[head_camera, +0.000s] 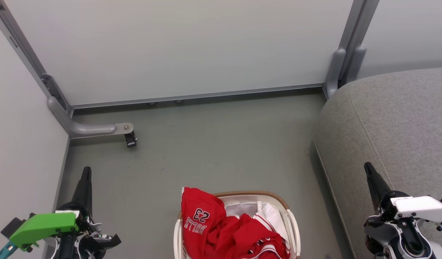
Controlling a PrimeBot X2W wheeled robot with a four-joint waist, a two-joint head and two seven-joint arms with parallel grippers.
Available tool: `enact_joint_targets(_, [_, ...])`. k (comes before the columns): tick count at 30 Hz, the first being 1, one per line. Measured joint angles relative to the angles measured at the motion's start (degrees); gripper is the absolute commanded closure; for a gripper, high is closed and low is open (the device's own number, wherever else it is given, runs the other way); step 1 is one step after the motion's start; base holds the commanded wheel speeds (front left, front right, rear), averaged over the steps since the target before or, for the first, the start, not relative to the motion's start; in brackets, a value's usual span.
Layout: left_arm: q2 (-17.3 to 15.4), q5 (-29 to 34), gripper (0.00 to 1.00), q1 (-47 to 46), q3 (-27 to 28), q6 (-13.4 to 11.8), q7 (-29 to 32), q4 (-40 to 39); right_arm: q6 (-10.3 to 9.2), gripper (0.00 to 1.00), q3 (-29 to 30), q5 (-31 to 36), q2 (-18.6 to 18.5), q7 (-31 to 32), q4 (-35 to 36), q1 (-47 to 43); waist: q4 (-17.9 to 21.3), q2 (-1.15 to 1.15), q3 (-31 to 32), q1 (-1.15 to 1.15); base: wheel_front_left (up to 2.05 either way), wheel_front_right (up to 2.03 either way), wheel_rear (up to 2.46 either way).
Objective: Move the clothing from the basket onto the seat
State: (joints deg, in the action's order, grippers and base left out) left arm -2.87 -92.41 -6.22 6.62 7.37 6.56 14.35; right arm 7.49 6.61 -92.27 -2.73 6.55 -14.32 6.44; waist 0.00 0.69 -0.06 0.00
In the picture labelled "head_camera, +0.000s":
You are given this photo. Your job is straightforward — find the red shorts white stripes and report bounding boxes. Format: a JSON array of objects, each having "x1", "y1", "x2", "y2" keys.
[{"x1": 207, "y1": 213, "x2": 291, "y2": 259}]

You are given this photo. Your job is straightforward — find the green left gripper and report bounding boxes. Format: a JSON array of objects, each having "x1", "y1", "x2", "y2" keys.
[{"x1": 0, "y1": 166, "x2": 122, "y2": 259}]

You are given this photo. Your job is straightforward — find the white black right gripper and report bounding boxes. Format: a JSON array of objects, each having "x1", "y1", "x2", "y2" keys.
[{"x1": 363, "y1": 162, "x2": 442, "y2": 231}]

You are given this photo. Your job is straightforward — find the grey partition bottom rail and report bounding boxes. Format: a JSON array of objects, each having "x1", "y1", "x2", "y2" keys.
[{"x1": 71, "y1": 83, "x2": 325, "y2": 109}]

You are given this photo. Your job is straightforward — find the grey partition frame post with hinge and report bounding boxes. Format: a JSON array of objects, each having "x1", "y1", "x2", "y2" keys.
[{"x1": 0, "y1": 0, "x2": 75, "y2": 116}]

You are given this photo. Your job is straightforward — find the grey partition post with feet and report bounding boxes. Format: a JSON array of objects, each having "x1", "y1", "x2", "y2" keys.
[{"x1": 323, "y1": 0, "x2": 380, "y2": 100}]

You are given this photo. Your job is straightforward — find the white garment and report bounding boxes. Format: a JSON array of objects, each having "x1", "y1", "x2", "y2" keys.
[{"x1": 254, "y1": 203, "x2": 290, "y2": 242}]

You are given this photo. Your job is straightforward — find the white laundry basket wicker rim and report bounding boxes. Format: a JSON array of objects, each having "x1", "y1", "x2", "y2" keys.
[{"x1": 173, "y1": 190, "x2": 301, "y2": 259}]

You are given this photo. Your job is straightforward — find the grey fabric sofa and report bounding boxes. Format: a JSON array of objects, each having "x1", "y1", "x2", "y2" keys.
[{"x1": 314, "y1": 67, "x2": 442, "y2": 259}]

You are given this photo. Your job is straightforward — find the grey partition support foot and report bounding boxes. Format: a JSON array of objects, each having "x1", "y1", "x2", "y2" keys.
[{"x1": 47, "y1": 96, "x2": 134, "y2": 139}]

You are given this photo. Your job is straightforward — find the red Bulls 23 jersey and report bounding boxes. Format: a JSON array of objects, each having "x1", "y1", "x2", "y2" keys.
[{"x1": 180, "y1": 187, "x2": 245, "y2": 259}]

